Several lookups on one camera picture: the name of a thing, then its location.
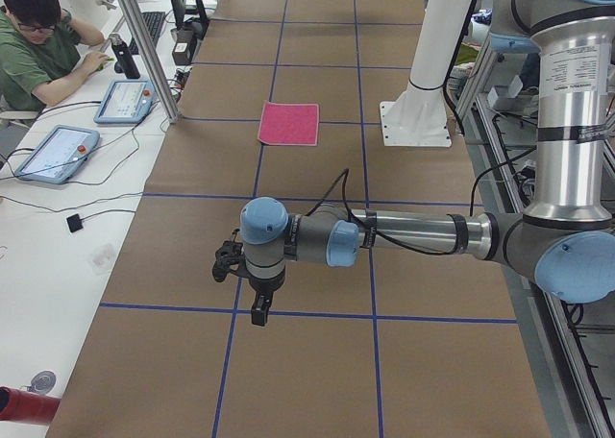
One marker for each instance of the person in green shirt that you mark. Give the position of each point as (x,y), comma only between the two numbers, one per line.
(40,62)

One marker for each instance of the aluminium frame rack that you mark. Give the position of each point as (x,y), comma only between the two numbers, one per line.
(547,176)

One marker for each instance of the blue teach pendant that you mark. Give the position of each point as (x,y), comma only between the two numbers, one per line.
(59,155)
(126,102)

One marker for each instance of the black monitor stand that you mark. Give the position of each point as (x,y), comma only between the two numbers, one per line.
(190,15)

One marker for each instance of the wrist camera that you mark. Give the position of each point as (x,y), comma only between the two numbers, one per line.
(228,260)

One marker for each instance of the pink and grey towel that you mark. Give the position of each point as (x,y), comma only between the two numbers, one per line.
(289,124)

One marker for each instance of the near blue teach pendant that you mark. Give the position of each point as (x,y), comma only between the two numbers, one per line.
(59,155)

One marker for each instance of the round metal disc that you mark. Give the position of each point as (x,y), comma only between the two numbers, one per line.
(43,382)

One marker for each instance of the far blue teach pendant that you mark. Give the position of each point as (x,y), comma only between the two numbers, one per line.
(126,102)

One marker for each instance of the red cylinder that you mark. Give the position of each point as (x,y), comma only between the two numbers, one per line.
(24,407)

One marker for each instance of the aluminium frame post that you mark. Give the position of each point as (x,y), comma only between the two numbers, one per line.
(150,58)

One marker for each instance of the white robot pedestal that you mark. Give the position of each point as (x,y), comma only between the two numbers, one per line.
(418,117)

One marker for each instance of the black water bottle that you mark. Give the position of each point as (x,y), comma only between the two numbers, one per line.
(124,62)

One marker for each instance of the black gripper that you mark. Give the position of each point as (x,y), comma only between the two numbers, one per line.
(263,286)

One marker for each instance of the small black square device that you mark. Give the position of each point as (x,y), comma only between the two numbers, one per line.
(75,222)

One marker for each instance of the black box with label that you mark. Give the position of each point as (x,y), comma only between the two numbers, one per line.
(184,47)

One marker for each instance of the black keyboard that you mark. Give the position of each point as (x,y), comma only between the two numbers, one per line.
(154,22)

